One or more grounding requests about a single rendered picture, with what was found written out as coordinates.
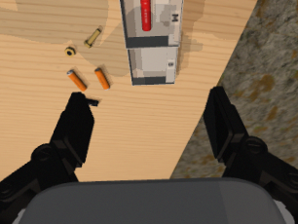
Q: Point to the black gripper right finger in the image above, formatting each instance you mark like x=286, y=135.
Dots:
x=247, y=157

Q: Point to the brass bolt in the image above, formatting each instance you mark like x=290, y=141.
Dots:
x=88, y=43

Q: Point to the red aa battery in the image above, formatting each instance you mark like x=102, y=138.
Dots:
x=146, y=14

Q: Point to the orange aa battery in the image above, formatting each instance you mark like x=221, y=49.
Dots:
x=102, y=79
x=79, y=83

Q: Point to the brass hex nut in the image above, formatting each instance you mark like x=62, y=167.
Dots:
x=70, y=52

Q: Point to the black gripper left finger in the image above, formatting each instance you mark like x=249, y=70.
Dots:
x=51, y=163

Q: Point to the grey three-compartment bin rack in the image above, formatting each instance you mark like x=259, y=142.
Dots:
x=152, y=66

